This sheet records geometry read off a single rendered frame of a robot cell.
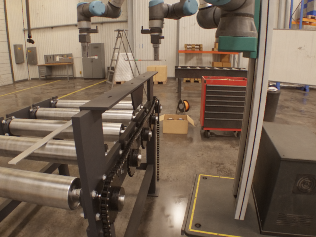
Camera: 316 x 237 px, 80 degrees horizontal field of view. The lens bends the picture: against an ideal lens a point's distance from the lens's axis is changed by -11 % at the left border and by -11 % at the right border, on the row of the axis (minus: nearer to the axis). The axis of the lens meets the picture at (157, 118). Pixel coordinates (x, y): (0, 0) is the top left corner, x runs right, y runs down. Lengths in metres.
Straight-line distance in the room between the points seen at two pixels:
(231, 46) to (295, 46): 4.58
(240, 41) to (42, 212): 2.00
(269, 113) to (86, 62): 9.38
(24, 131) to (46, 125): 0.18
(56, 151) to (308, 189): 1.28
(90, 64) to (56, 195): 11.01
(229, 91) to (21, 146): 2.77
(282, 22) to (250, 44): 11.15
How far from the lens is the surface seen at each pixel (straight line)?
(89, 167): 0.64
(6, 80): 13.08
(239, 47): 0.95
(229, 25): 0.97
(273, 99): 4.64
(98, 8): 1.41
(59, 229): 1.95
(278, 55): 5.48
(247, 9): 1.00
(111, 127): 1.24
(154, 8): 1.31
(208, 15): 1.57
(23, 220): 2.16
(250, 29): 1.00
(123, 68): 9.34
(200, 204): 1.56
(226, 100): 3.28
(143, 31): 1.32
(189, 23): 11.24
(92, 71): 11.62
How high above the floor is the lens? 1.31
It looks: 17 degrees down
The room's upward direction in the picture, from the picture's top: straight up
